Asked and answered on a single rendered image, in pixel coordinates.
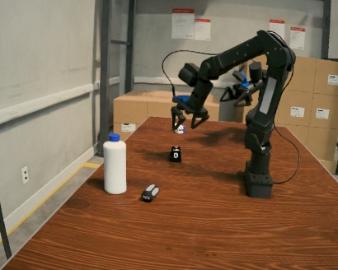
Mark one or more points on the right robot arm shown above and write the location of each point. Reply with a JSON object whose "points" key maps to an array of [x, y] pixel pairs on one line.
{"points": [[255, 74]]}

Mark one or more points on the white bottle with blue cap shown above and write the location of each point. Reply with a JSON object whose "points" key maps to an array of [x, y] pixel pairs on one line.
{"points": [[115, 165]]}

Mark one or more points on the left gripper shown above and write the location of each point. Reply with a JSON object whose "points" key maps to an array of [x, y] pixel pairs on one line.
{"points": [[191, 104]]}

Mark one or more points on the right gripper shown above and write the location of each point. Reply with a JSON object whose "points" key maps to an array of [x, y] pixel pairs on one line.
{"points": [[243, 92]]}

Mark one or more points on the small white box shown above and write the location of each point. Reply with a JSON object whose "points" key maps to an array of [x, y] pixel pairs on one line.
{"points": [[181, 129]]}

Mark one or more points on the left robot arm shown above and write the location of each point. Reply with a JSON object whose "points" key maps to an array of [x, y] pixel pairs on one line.
{"points": [[258, 133]]}

